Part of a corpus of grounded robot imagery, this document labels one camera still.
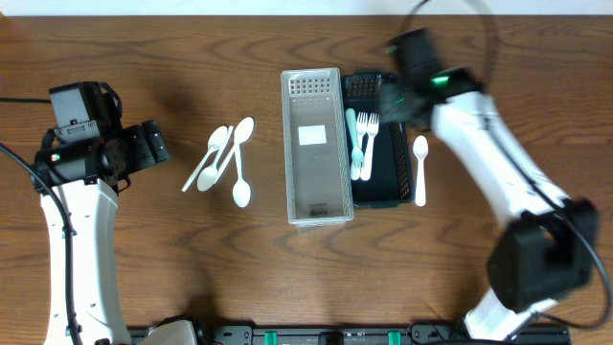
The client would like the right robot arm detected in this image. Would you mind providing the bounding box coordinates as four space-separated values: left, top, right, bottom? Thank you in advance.
380 68 610 341

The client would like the white label in basket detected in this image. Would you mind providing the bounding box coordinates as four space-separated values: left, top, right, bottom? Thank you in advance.
298 125 327 146

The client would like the left black cable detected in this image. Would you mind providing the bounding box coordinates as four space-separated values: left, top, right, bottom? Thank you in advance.
0 97 85 345

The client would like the black cable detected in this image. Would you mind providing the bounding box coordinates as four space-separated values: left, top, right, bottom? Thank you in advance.
401 0 613 332
0 97 85 345

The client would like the white plastic spoon large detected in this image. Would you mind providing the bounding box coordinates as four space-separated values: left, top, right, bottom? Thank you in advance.
216 117 255 181

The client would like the right black cable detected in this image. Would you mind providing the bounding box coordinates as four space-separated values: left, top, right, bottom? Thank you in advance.
401 0 613 332

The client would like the clear plastic basket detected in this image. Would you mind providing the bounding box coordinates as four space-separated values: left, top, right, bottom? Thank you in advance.
281 68 353 227

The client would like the dark green plastic basket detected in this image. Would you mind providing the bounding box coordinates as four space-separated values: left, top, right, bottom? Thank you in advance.
341 70 414 208

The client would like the mint green plastic fork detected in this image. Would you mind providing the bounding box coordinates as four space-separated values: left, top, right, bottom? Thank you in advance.
345 108 364 170

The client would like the white plastic spoon bowl down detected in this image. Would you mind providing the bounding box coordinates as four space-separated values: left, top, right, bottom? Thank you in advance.
197 126 234 192

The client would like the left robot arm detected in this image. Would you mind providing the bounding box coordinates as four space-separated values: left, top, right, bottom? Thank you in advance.
33 121 199 344

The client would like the black mounting rail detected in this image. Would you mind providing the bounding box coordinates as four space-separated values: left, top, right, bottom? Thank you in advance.
126 324 572 345

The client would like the white plastic fork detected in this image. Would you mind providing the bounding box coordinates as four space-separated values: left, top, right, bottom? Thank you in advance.
351 112 368 180
360 113 379 181

